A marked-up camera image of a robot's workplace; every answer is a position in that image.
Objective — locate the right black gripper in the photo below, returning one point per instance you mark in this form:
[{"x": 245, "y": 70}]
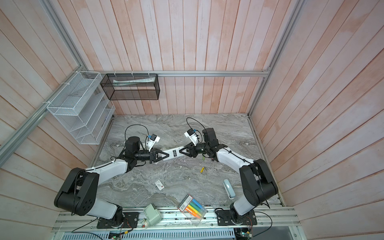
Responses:
[{"x": 192, "y": 149}]

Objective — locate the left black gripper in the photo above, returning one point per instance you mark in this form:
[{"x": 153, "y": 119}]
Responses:
[{"x": 153, "y": 152}]

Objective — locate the red white remote control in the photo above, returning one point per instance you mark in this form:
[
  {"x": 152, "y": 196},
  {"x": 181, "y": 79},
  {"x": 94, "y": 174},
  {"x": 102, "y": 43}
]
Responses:
[{"x": 174, "y": 153}]

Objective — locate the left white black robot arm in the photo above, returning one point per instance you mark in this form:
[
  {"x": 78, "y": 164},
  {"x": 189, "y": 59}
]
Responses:
[{"x": 78, "y": 193}]

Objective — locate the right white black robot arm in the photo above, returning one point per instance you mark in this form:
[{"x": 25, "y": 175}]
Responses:
[{"x": 257, "y": 181}]

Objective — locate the small white card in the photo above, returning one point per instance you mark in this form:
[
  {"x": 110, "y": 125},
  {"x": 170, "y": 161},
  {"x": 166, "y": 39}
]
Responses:
[{"x": 159, "y": 185}]

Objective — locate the pale green square device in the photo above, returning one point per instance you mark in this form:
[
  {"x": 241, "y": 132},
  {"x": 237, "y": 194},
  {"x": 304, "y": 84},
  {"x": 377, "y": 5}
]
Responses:
[{"x": 152, "y": 216}]

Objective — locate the clear box of markers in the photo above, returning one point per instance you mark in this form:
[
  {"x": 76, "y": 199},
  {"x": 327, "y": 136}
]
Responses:
[{"x": 192, "y": 210}]

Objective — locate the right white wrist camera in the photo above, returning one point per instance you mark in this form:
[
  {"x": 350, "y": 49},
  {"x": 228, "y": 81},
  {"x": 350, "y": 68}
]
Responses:
[{"x": 193, "y": 136}]

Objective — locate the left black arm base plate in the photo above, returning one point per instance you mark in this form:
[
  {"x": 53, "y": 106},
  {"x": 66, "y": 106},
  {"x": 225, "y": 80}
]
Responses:
[{"x": 123, "y": 219}]

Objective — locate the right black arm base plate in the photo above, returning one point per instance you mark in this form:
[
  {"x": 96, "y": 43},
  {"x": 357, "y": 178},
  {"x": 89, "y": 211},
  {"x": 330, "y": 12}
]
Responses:
[{"x": 230, "y": 217}]

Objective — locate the black wire mesh basket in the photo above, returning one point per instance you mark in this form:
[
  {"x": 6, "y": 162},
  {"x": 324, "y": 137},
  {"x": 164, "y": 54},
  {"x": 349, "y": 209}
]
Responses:
[{"x": 128, "y": 87}]

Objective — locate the white wire mesh shelf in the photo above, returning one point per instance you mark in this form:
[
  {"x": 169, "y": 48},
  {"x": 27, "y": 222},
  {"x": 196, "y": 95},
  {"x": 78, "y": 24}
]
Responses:
[{"x": 83, "y": 110}]

